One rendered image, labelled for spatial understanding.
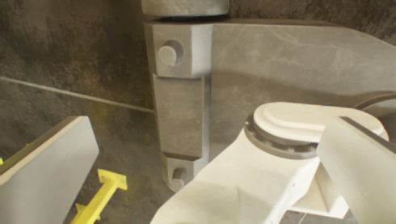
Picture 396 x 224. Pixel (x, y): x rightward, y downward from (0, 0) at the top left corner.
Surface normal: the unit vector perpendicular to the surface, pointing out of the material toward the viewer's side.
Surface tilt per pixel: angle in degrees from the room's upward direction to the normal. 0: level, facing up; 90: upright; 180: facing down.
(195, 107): 0
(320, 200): 90
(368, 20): 0
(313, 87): 0
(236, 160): 90
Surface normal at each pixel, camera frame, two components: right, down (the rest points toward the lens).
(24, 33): -0.20, 0.49
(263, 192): 0.00, -0.87
